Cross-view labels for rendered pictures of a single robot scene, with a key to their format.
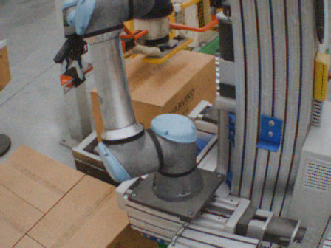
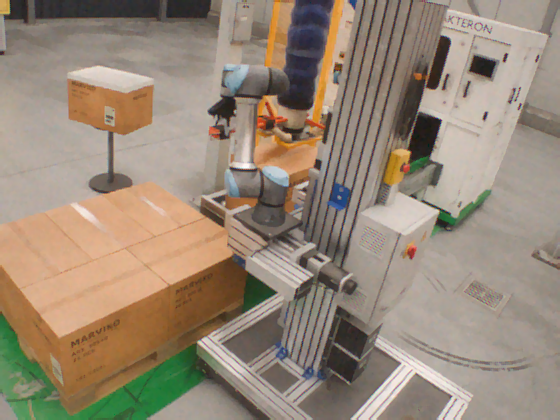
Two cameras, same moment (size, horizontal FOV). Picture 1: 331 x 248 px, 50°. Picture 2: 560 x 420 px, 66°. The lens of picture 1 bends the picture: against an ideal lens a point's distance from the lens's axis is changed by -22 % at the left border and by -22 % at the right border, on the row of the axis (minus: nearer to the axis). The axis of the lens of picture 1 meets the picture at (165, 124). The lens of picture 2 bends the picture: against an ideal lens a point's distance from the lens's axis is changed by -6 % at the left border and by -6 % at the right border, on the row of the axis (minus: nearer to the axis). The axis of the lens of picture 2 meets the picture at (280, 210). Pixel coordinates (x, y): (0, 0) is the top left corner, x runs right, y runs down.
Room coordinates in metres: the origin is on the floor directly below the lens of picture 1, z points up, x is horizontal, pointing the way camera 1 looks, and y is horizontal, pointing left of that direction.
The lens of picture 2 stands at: (-0.75, -0.18, 2.04)
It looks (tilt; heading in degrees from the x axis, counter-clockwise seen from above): 29 degrees down; 4
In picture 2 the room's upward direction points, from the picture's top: 11 degrees clockwise
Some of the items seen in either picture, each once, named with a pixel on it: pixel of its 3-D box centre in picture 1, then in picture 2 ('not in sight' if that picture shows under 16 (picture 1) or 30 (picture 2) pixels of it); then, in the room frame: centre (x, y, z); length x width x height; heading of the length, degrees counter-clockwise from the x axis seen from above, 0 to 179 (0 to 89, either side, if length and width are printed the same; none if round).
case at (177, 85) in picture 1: (158, 104); (280, 183); (1.98, 0.03, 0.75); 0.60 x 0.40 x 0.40; 149
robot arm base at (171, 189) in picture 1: (176, 174); (270, 208); (0.99, -0.02, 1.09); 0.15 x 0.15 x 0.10
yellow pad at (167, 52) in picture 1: (169, 46); (300, 137); (1.94, -0.05, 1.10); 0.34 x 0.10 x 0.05; 148
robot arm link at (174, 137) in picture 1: (172, 142); (272, 184); (0.99, -0.01, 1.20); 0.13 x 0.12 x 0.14; 113
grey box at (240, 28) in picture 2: not in sight; (241, 21); (2.78, 0.59, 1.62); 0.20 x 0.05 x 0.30; 148
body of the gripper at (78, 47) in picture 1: (74, 43); (226, 105); (1.50, 0.34, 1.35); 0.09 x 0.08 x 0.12; 147
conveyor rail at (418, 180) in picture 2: not in sight; (374, 204); (2.48, -0.68, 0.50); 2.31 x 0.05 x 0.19; 148
